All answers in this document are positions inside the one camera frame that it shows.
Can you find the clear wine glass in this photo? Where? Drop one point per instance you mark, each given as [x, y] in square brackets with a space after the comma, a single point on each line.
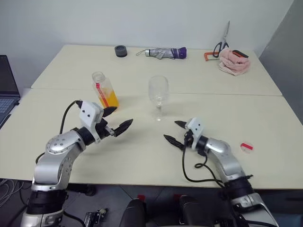
[158, 94]

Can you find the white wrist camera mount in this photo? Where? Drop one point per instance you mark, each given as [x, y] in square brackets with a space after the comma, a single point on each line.
[88, 112]
[196, 125]

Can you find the black device on floor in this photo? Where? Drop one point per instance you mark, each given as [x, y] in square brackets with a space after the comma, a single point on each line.
[94, 216]

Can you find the grey and purple folded umbrella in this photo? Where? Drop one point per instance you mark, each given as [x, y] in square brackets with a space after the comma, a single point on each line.
[163, 53]

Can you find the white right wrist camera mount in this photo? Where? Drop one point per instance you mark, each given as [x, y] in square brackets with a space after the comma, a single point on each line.
[196, 125]

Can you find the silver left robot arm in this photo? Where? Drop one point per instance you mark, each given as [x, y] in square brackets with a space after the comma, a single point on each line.
[59, 144]

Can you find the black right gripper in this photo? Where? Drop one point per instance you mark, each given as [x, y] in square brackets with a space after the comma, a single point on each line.
[188, 138]

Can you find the white cap with red tape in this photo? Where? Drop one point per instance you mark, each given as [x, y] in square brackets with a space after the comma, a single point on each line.
[246, 147]

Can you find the dark rounded shape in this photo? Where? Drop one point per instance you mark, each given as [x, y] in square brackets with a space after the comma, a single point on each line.
[135, 212]
[190, 210]

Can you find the black and red tool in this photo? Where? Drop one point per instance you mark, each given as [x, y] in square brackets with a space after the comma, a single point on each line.
[240, 54]

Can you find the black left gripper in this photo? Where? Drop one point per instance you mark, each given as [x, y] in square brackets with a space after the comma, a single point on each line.
[103, 131]

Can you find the clear bottle with orange drink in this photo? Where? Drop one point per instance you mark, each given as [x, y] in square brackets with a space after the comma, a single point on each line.
[107, 94]

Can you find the pink towel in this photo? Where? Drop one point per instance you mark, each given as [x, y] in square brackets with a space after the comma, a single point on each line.
[233, 63]

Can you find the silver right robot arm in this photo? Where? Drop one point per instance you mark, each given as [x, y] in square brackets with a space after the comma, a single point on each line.
[225, 160]

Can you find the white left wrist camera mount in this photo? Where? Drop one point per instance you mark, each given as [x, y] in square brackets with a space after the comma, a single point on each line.
[88, 112]

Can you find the red floor tape piece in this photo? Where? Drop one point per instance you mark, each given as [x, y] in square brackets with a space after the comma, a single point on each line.
[141, 197]
[177, 196]

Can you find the dark laptop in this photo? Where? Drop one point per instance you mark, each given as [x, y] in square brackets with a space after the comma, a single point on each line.
[7, 94]

